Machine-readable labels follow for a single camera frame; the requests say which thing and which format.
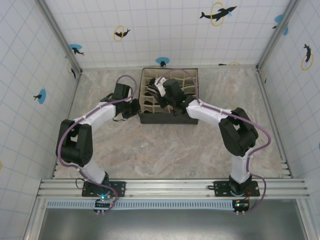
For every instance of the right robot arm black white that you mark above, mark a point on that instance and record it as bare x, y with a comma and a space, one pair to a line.
237, 132

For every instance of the controller board green light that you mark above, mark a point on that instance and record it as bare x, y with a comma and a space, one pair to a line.
102, 203
241, 205

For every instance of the aluminium corner post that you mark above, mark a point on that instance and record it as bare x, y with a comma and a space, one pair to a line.
277, 35
60, 37

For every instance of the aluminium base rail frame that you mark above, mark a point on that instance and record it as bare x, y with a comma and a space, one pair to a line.
170, 187

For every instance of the flat yellow black sticker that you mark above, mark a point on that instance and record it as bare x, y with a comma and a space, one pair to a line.
233, 63

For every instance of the fabric sock organizer box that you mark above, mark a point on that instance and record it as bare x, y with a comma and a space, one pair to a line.
165, 119

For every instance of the grey metal sheet panel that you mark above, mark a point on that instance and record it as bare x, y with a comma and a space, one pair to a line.
175, 225

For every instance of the blue oval shark sticker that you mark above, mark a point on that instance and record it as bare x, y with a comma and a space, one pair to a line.
75, 48

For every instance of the blue blob wall sticker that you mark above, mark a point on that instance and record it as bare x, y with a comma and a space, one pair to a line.
278, 18

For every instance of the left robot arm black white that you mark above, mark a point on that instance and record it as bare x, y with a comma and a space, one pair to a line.
75, 145

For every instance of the aluminium table edge rail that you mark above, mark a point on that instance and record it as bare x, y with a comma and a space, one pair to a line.
68, 107
272, 120

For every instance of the blue circle fish sticker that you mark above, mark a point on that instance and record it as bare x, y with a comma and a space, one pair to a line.
42, 96

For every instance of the blue oval penguin sticker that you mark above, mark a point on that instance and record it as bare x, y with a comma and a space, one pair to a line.
160, 60

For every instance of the aluminium rear table rail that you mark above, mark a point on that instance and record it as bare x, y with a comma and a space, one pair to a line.
112, 67

